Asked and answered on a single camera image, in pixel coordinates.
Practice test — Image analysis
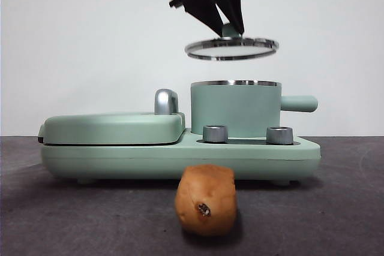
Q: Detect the glass lid with green knob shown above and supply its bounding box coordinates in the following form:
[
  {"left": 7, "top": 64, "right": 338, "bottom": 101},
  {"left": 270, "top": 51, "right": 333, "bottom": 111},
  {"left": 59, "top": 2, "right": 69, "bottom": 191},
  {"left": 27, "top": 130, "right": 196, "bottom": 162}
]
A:
[{"left": 184, "top": 24, "right": 280, "bottom": 62}]

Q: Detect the brown potato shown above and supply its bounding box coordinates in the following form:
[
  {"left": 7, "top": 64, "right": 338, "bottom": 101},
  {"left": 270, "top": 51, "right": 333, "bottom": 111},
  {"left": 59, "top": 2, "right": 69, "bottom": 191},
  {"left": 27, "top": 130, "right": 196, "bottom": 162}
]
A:
[{"left": 175, "top": 164, "right": 238, "bottom": 237}]

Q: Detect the silver control knob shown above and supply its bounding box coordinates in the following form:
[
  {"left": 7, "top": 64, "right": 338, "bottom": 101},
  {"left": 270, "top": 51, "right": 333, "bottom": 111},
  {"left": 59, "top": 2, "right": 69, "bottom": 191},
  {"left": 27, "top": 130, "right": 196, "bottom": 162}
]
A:
[
  {"left": 202, "top": 125, "right": 230, "bottom": 144},
  {"left": 266, "top": 126, "right": 295, "bottom": 146}
]

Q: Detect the mint green griddle cover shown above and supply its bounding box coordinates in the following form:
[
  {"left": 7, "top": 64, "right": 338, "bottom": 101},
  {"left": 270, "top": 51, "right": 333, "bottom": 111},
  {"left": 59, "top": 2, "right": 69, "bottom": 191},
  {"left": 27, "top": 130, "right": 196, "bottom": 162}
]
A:
[{"left": 37, "top": 112, "right": 187, "bottom": 147}]

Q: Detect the mint green breakfast machine base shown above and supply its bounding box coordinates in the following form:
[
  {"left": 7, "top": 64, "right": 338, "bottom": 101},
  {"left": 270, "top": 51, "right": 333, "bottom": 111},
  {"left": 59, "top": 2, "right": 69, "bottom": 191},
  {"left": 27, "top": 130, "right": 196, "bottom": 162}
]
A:
[{"left": 40, "top": 128, "right": 322, "bottom": 186}]

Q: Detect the mint green handled steamer pot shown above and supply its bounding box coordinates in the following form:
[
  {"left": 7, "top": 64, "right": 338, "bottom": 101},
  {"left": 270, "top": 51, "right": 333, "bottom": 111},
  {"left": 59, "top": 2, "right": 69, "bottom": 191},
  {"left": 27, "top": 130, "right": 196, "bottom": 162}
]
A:
[{"left": 190, "top": 79, "right": 319, "bottom": 137}]

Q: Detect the chrome griddle cover handle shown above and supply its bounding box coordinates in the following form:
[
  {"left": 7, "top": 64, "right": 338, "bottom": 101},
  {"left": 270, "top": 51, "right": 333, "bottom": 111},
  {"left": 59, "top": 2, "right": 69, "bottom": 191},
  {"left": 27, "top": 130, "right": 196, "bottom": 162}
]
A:
[{"left": 154, "top": 89, "right": 181, "bottom": 116}]

